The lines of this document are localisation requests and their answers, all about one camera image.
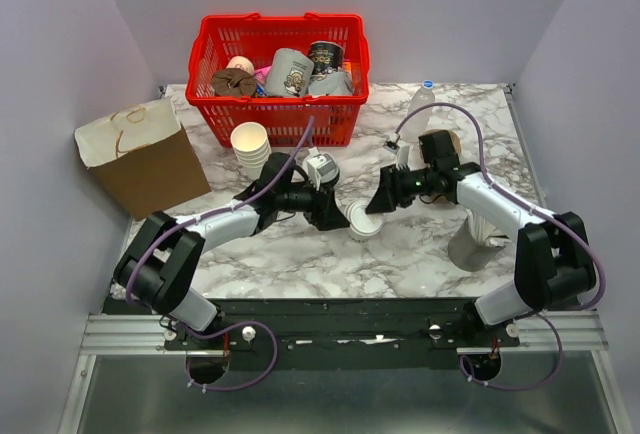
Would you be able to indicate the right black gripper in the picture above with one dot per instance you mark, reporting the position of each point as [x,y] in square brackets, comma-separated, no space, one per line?
[390,193]

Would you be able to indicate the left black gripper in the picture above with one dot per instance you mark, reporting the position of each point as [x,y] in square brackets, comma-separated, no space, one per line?
[324,213]

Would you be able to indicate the single white paper cup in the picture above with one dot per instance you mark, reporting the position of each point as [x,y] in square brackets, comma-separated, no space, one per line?
[361,235]

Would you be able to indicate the stack of white paper cups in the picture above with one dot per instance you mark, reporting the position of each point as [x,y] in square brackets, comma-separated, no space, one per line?
[252,148]

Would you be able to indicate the brown paper takeout bag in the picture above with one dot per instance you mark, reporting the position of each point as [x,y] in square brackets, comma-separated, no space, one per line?
[141,155]

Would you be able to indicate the single white cup lid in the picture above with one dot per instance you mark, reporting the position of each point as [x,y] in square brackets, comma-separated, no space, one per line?
[356,210]

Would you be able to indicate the stack of cup lids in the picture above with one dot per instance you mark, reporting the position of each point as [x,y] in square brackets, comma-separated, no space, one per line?
[329,183]

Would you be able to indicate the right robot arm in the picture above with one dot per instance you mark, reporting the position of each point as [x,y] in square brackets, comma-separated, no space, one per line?
[552,263]

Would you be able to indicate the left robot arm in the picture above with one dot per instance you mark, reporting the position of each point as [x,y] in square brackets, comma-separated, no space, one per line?
[159,265]

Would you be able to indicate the clear plastic water bottle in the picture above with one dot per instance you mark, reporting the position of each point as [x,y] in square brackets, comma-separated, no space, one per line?
[417,124]

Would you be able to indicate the brown pulp cup carrier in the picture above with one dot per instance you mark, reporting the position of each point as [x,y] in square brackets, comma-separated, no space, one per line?
[454,138]

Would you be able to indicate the grey cup of straws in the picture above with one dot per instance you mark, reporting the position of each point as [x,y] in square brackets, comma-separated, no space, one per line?
[475,243]

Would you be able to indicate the grey crumpled item in basket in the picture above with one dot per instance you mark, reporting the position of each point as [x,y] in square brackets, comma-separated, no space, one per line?
[334,84]

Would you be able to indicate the grey printed cup in basket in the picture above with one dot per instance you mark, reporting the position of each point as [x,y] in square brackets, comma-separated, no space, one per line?
[289,74]

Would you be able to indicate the black printed can in basket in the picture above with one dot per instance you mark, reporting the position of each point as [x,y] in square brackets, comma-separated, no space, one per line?
[327,57]

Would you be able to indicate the brown striped cloth in basket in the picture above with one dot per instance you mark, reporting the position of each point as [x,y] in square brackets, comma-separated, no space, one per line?
[234,82]

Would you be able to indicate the beige egg-shaped object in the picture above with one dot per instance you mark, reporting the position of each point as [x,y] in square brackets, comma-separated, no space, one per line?
[243,63]

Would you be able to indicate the red plastic shopping basket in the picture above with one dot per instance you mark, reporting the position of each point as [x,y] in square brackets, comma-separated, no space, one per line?
[257,38]

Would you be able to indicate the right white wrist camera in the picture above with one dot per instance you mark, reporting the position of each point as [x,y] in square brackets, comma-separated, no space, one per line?
[399,149]

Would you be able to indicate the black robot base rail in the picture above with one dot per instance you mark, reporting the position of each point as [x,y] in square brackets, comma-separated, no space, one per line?
[339,334]

